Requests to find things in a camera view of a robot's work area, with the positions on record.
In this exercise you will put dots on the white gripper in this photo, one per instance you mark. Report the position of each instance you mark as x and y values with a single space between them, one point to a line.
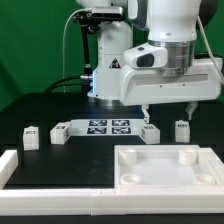
150 86

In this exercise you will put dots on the white square tabletop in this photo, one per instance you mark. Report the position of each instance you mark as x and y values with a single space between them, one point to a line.
164 165

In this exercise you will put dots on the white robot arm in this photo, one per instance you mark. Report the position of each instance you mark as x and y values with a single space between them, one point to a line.
164 69

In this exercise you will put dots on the white sheet with tags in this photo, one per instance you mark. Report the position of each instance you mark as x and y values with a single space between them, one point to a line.
106 127

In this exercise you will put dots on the green backdrop curtain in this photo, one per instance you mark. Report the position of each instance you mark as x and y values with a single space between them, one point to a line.
38 46

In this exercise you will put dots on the white U-shaped obstacle fence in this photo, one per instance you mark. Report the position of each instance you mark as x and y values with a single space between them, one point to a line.
121 200

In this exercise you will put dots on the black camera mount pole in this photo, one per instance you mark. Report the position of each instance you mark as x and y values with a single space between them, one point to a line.
88 26

